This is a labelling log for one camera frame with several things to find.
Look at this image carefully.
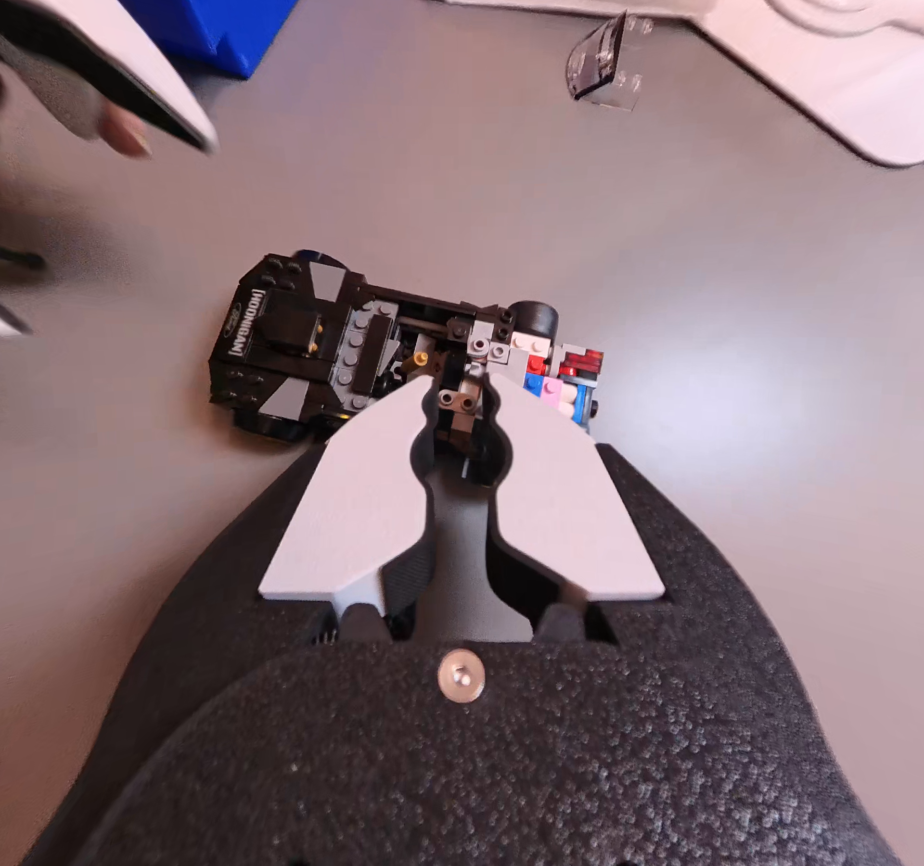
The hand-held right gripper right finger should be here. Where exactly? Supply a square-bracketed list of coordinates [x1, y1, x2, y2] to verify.
[483, 382, 667, 607]

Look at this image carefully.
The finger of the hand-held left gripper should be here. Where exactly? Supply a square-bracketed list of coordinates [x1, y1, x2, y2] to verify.
[0, 243, 44, 342]
[0, 0, 219, 154]

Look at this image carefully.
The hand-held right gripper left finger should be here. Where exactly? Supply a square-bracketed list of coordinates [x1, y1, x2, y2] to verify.
[257, 382, 438, 613]

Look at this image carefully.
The black lego car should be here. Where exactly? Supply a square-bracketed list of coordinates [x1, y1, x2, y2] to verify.
[208, 247, 606, 450]

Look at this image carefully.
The clear lego windshield piece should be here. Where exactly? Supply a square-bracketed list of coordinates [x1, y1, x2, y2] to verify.
[562, 9, 655, 114]

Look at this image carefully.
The white booklet stand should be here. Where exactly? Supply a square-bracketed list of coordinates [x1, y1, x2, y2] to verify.
[692, 0, 924, 168]

